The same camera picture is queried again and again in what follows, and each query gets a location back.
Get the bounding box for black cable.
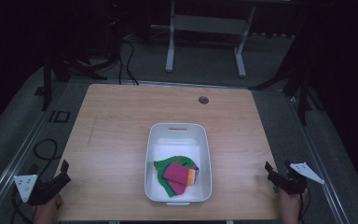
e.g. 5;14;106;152
117;36;140;86
10;186;34;224
33;138;60;180

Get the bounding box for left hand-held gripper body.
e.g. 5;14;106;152
13;172;72;206

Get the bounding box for black tripod stand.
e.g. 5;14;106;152
41;18;122;112
249;31;324;126

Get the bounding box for person's right hand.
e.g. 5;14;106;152
278;188;310;224

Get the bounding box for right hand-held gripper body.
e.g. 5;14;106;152
271;160;325;196

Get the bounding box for person's left hand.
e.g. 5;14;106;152
32;193;62;224

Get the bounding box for white plastic bin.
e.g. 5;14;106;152
144;122;213;206

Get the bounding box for green pink striped socks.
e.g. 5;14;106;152
153;155;200;198

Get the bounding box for white metal stand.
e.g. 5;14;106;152
165;0;257;78

